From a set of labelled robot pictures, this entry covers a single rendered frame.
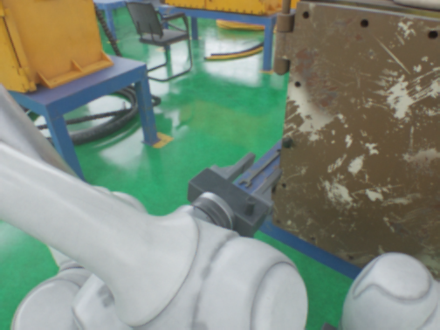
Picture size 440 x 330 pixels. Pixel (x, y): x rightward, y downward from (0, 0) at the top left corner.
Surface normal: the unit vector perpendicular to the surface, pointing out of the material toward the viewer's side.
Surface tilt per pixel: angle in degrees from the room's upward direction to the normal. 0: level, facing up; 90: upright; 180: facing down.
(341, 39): 90
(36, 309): 6
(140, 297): 52
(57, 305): 6
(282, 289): 65
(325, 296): 0
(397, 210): 90
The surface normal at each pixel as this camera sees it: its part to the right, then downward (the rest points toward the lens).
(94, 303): -0.23, -0.56
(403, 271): -0.04, -0.85
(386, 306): -0.72, 0.17
